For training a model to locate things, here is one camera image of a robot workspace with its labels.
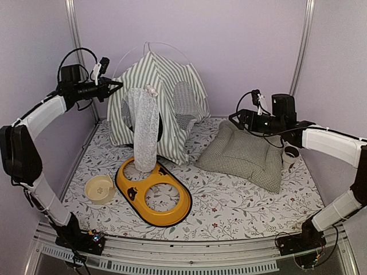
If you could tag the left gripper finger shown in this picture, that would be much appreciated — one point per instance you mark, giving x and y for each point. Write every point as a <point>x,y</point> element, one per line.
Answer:
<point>108,81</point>
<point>109,91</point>

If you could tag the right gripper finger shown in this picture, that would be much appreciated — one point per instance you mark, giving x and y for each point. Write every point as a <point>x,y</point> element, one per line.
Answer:
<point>235,122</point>
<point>236,114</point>

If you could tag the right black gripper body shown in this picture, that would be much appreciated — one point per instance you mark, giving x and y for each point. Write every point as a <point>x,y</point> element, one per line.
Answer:
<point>274,126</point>

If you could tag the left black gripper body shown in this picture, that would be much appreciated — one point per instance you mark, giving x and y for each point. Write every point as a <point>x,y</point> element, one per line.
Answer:
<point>100,94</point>

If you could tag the green checked cushion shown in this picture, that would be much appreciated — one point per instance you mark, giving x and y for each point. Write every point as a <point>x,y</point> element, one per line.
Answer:
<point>241,154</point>

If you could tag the green striped pet tent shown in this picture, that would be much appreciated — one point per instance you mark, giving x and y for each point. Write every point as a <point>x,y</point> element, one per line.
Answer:
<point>155,110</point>

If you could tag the yellow double bowl holder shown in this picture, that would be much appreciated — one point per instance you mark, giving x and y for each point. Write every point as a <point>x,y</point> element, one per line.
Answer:
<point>159,198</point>

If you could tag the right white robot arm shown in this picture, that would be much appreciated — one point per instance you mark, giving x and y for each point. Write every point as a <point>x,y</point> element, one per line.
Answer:
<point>344,147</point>

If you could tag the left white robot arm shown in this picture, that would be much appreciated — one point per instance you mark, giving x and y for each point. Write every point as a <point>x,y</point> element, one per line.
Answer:
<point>20,158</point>

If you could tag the cream pet bowl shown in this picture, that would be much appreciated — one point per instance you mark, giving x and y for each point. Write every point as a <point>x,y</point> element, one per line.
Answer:
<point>100,189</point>

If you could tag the white and brown cup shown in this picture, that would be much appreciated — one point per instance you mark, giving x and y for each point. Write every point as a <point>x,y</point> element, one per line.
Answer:
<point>290,156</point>

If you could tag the floral patterned table mat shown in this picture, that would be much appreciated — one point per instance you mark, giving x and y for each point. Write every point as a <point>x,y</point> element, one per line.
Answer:
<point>224,206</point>

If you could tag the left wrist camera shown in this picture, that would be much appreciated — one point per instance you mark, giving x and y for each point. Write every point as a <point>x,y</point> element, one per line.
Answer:
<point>99,69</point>

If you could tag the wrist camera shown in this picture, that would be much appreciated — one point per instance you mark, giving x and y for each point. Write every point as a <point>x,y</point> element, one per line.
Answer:
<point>99,69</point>
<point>258,100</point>

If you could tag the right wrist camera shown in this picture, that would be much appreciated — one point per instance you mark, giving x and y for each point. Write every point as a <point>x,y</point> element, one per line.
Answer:
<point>258,100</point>

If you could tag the right aluminium frame post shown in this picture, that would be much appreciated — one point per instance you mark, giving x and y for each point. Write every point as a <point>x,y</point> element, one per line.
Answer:
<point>305,35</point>

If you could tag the aluminium frame post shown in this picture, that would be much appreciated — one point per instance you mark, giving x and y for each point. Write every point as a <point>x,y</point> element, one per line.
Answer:
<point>76,41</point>
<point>305,35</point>

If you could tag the left aluminium frame post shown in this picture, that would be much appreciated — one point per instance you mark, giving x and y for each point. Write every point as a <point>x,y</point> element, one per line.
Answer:
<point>76,41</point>

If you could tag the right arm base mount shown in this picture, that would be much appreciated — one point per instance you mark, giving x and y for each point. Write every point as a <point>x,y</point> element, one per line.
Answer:
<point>309,238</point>

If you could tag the front aluminium rail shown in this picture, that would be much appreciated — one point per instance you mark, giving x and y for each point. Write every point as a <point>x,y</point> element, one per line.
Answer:
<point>143,256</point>

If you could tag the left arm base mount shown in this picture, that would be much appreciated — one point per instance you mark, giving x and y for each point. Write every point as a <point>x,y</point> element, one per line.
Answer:
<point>72,237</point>

